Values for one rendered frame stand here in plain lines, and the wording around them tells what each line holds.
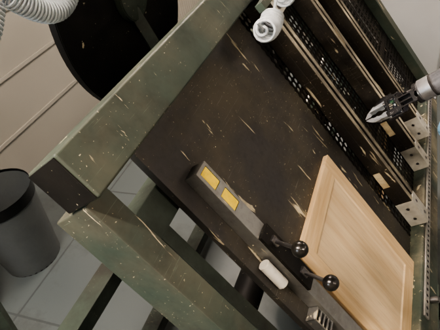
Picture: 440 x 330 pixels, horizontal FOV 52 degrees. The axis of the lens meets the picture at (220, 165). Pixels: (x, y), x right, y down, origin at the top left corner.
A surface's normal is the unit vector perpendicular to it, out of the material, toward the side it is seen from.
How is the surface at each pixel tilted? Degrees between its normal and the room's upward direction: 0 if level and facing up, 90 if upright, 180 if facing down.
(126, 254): 90
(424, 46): 90
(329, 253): 57
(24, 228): 94
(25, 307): 0
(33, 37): 90
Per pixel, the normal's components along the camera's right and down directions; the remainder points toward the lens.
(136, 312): -0.17, -0.77
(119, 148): 0.69, -0.34
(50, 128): 0.93, 0.07
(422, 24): -0.42, 0.62
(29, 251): 0.61, 0.47
